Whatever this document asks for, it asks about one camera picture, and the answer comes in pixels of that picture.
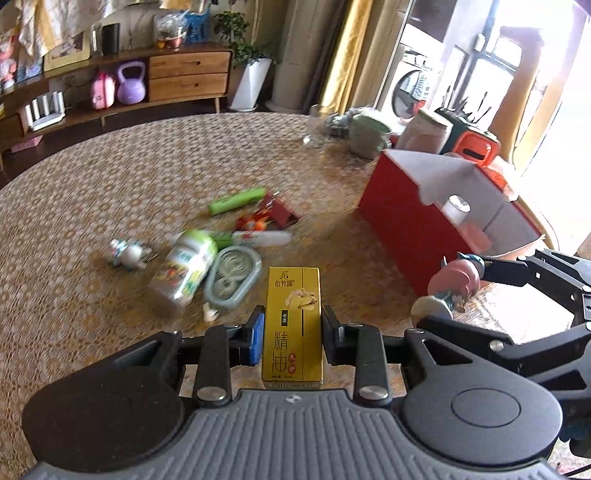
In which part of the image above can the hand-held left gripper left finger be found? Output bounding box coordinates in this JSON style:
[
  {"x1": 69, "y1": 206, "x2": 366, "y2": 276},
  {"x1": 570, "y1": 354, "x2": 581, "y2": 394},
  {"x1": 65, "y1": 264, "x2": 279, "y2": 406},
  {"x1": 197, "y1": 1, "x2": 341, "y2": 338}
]
[{"x1": 151, "y1": 305, "x2": 267, "y2": 408}]

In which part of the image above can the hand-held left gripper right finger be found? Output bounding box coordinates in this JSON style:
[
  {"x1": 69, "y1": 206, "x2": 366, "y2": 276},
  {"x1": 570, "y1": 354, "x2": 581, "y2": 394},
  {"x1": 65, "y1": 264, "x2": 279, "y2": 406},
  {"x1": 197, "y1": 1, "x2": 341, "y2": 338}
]
[{"x1": 321, "y1": 305, "x2": 445, "y2": 408}]

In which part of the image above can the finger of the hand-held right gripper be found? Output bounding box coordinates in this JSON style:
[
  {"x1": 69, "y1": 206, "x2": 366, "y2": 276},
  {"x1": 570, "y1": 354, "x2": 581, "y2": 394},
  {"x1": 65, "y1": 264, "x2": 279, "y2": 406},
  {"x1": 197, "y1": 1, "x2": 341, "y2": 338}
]
[
  {"x1": 416, "y1": 315, "x2": 591, "y2": 403},
  {"x1": 456, "y1": 248, "x2": 591, "y2": 315}
]

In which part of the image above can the yellow carton box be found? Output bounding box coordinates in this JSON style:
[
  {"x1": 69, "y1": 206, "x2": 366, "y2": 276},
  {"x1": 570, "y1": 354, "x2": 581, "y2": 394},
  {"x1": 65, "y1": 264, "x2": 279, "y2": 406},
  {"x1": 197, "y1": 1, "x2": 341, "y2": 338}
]
[{"x1": 261, "y1": 266, "x2": 325, "y2": 391}]

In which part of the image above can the pink figurine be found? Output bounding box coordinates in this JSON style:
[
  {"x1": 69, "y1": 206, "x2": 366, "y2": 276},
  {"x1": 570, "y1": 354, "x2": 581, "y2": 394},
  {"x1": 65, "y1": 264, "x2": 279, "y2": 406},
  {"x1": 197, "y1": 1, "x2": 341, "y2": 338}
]
[{"x1": 411, "y1": 256, "x2": 485, "y2": 329}]

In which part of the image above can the white and green marker pen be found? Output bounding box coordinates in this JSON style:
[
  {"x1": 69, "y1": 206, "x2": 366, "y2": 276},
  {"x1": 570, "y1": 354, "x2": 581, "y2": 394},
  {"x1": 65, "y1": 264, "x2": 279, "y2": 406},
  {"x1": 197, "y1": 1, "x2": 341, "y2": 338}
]
[{"x1": 168, "y1": 229, "x2": 293, "y2": 248}]

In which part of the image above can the red cardboard box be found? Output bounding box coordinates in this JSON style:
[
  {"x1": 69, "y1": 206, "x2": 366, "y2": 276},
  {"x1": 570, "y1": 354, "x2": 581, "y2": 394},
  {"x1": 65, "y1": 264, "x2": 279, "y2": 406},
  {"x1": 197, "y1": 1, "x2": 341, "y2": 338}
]
[{"x1": 359, "y1": 148, "x2": 546, "y2": 296}]

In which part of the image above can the grey oval tin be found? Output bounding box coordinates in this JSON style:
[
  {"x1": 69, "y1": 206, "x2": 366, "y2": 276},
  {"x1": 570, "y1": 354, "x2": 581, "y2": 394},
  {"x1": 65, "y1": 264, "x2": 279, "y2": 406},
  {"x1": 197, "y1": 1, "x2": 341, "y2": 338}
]
[{"x1": 204, "y1": 246, "x2": 262, "y2": 311}]

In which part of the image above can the white green lidded bottle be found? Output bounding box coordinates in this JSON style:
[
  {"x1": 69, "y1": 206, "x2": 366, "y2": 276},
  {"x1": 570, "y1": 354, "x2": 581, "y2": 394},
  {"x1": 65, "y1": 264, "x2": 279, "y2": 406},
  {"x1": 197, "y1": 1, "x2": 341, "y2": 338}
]
[{"x1": 148, "y1": 230, "x2": 219, "y2": 317}]

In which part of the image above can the orange toy figure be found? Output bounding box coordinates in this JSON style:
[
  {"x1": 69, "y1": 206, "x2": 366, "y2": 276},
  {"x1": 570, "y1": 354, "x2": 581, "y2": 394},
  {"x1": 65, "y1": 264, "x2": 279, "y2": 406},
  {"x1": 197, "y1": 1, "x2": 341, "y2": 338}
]
[{"x1": 236, "y1": 211, "x2": 273, "y2": 232}]

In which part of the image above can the red binder clip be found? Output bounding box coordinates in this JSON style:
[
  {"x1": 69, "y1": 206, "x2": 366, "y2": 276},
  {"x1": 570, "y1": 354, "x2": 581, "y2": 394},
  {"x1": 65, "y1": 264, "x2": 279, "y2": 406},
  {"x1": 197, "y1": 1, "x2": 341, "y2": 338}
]
[{"x1": 259, "y1": 191, "x2": 302, "y2": 228}]

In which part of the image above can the green tube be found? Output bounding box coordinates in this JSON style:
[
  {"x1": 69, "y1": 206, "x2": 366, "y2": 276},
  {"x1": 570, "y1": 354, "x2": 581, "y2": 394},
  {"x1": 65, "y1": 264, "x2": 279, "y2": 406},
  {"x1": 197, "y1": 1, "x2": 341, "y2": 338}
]
[{"x1": 209, "y1": 188, "x2": 266, "y2": 216}]

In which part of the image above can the small astronaut figurine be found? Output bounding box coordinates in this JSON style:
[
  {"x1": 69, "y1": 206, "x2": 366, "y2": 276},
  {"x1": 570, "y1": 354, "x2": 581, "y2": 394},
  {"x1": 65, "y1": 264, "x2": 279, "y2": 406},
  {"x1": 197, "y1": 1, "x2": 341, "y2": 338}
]
[{"x1": 110, "y1": 239, "x2": 155, "y2": 271}]

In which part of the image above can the white kettle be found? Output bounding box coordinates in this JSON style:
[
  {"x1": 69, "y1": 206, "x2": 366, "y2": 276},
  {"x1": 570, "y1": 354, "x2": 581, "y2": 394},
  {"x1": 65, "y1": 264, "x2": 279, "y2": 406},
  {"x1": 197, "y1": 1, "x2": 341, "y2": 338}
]
[{"x1": 397, "y1": 110, "x2": 454, "y2": 155}]

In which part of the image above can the pale green mug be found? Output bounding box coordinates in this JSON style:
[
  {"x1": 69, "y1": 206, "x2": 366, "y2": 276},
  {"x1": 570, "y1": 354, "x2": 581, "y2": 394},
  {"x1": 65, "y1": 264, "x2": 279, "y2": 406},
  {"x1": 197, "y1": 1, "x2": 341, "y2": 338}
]
[{"x1": 348, "y1": 114, "x2": 393, "y2": 160}]

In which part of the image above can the washing machine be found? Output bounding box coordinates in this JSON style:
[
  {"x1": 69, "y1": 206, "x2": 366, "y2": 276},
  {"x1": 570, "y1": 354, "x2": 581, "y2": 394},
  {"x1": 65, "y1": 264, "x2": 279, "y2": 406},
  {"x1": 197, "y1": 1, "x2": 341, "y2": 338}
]
[{"x1": 392, "y1": 44, "x2": 444, "y2": 125}]

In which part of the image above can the clear drinking glass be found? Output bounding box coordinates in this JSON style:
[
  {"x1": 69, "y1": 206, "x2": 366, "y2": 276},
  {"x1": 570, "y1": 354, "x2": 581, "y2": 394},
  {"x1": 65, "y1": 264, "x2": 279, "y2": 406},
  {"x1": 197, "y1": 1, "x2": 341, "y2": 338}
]
[{"x1": 302, "y1": 105, "x2": 331, "y2": 147}]

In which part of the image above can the patterned lace tablecloth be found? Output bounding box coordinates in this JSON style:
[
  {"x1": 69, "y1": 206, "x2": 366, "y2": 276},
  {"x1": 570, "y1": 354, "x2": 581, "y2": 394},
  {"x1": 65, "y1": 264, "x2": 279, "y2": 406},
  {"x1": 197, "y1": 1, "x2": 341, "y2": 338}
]
[{"x1": 0, "y1": 111, "x2": 591, "y2": 480}]

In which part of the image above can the white planter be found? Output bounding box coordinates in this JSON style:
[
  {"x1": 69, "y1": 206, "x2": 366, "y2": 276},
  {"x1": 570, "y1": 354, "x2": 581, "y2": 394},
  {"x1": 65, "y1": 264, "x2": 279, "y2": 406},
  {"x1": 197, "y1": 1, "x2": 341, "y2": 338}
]
[{"x1": 229, "y1": 58, "x2": 272, "y2": 112}]

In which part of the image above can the yellow curtain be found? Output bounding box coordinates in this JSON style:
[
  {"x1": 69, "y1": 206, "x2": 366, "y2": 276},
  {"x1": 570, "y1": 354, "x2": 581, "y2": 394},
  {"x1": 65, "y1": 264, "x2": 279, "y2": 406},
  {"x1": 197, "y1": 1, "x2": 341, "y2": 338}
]
[{"x1": 318, "y1": 0, "x2": 375, "y2": 116}]

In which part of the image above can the wooden cabinet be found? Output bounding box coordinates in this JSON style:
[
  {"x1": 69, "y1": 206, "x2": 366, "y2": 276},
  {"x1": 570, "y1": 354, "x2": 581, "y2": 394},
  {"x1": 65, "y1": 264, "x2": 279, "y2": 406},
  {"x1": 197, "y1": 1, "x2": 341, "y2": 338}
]
[{"x1": 0, "y1": 44, "x2": 234, "y2": 154}]

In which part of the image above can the purple kettlebell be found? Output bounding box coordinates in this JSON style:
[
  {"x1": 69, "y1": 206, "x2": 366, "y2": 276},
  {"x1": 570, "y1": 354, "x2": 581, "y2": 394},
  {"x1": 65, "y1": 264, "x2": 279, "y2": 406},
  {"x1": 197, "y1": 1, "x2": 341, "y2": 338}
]
[{"x1": 115, "y1": 61, "x2": 148, "y2": 104}]

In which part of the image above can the grey curtain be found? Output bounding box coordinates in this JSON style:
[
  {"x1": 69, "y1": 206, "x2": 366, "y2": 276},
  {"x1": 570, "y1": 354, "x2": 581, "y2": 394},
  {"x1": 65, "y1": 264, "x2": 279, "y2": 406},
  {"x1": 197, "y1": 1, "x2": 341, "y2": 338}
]
[{"x1": 270, "y1": 0, "x2": 352, "y2": 112}]

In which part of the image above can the green potted plant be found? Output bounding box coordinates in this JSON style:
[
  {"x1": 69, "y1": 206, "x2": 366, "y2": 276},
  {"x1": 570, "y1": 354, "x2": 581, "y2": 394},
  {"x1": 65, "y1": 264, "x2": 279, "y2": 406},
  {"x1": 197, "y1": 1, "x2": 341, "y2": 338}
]
[{"x1": 213, "y1": 11, "x2": 274, "y2": 70}]

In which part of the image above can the white router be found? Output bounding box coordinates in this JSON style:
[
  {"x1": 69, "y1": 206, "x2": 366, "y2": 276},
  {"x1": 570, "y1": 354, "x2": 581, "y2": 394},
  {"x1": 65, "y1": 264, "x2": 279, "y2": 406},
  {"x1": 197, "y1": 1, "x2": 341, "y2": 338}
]
[{"x1": 23, "y1": 91, "x2": 66, "y2": 131}]

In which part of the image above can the clear plastic bag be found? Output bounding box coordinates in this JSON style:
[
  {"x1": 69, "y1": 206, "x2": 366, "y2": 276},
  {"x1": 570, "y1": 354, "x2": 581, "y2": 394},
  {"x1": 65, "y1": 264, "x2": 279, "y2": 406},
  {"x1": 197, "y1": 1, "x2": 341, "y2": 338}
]
[{"x1": 153, "y1": 11, "x2": 190, "y2": 49}]

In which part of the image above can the black speaker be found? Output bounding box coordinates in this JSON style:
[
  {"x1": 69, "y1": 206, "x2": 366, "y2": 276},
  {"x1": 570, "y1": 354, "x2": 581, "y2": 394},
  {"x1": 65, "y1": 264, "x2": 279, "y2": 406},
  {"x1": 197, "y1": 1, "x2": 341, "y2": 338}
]
[{"x1": 100, "y1": 23, "x2": 121, "y2": 57}]

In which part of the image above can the hanging pale cloth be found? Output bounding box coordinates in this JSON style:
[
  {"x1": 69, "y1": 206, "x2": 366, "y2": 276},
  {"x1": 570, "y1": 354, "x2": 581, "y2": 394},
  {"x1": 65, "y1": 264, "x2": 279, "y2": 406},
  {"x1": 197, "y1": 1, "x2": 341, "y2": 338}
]
[{"x1": 14, "y1": 0, "x2": 160, "y2": 58}]

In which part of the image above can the picture frame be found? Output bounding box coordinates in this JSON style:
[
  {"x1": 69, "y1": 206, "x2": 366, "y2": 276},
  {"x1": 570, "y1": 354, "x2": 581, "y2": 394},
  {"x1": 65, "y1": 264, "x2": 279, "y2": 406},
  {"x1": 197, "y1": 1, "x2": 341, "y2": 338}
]
[{"x1": 43, "y1": 32, "x2": 92, "y2": 72}]

